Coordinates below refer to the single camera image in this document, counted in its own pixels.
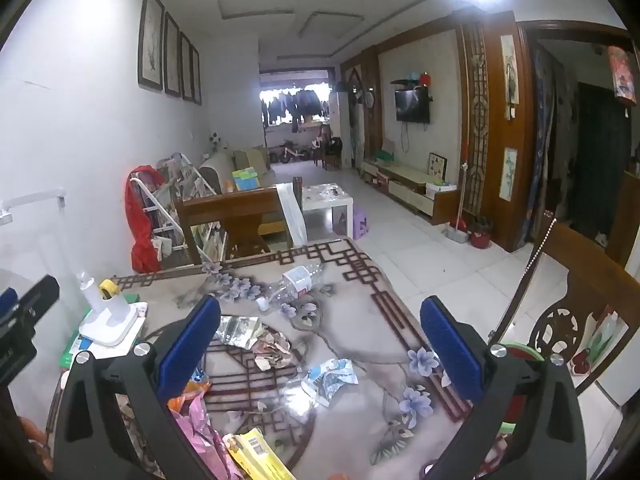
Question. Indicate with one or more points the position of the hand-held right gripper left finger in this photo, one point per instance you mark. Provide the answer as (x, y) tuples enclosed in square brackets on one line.
[(192, 345)]

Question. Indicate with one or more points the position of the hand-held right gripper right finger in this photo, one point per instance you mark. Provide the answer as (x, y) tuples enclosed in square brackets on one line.
[(450, 350)]

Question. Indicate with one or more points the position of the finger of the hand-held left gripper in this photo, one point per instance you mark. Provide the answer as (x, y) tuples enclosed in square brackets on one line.
[(40, 297), (7, 301)]

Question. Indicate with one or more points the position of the silver snack wrapper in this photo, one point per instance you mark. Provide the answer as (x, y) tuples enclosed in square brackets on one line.
[(235, 331)]

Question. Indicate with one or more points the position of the green rimmed red trash bin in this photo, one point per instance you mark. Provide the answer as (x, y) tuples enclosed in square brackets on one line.
[(522, 351)]

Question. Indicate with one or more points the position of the blue white wrapper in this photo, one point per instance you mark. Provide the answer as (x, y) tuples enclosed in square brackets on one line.
[(327, 377)]

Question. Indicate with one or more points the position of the yellow snack packet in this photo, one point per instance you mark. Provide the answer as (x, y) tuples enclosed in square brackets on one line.
[(260, 452)]

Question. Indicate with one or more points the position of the yellow tape roll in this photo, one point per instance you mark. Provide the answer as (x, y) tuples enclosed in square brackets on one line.
[(108, 289)]

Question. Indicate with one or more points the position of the white plastic stand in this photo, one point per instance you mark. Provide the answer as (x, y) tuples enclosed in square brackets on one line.
[(112, 322)]

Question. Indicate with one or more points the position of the crumpled pinkish paper wrapper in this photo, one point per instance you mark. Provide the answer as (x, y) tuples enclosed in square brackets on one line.
[(272, 352)]

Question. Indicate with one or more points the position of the pink plastic wrapper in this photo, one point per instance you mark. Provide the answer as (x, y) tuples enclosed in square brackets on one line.
[(197, 430)]

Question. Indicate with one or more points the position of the red bucket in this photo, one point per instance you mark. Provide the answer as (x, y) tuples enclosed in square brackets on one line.
[(481, 236)]

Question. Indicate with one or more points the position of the clear plastic bottle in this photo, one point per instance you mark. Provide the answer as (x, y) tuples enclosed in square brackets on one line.
[(295, 280)]

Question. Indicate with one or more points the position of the red cloth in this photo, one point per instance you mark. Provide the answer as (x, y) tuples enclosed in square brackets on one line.
[(142, 220)]

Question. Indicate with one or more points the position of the white printed bag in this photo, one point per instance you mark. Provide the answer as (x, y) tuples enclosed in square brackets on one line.
[(602, 345)]

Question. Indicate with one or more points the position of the carved wooden chair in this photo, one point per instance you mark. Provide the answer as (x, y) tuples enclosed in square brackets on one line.
[(580, 270)]

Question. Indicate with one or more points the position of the purple plastic stool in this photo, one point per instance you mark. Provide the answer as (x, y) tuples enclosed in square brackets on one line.
[(360, 224)]

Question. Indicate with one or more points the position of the mop with dustpan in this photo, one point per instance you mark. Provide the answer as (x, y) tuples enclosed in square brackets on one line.
[(462, 195)]

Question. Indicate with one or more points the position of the white drying rack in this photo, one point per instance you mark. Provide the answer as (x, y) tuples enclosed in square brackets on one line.
[(172, 185)]

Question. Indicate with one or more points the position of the white plastic roll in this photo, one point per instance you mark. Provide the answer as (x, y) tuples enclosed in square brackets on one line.
[(294, 217)]

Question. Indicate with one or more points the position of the low television cabinet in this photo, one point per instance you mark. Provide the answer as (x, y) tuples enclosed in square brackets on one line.
[(405, 190)]

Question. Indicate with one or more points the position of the colourful toy box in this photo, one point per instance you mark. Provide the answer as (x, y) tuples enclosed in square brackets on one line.
[(245, 181)]

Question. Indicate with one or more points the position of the small framed picture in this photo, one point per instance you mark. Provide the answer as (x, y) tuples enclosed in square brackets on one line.
[(437, 166)]

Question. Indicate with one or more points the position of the short hanging scroll picture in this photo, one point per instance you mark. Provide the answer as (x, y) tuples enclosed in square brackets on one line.
[(509, 174)]

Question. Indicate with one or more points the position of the white coffee table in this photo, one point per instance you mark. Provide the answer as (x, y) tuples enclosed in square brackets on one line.
[(327, 205)]

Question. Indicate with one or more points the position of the wooden lattice partition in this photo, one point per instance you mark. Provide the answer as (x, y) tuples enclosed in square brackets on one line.
[(492, 160)]

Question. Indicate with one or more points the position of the child's balance bike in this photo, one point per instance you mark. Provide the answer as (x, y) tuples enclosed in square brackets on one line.
[(292, 154)]

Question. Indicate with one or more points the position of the dark entrance door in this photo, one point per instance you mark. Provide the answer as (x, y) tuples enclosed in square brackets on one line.
[(600, 160)]

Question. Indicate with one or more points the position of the white standing air conditioner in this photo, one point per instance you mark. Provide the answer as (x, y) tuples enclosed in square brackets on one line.
[(341, 130)]

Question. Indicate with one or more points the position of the hanging dark clothes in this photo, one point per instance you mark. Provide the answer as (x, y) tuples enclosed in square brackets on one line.
[(295, 105)]

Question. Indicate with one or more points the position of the tall hanging scroll picture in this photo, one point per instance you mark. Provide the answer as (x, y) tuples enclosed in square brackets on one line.
[(510, 77)]

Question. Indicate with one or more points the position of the white wall rail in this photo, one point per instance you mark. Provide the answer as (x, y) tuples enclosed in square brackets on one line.
[(35, 201)]

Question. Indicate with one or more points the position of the wall mounted television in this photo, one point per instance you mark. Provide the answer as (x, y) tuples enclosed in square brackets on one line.
[(412, 106)]

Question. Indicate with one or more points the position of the dark wall shelf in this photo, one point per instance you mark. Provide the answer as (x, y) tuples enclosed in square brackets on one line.
[(411, 81)]

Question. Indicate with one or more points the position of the large framed wall picture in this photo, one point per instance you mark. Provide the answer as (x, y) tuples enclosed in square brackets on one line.
[(151, 40)]

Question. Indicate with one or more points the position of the red wall calendar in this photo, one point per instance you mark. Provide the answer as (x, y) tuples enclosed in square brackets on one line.
[(624, 72)]

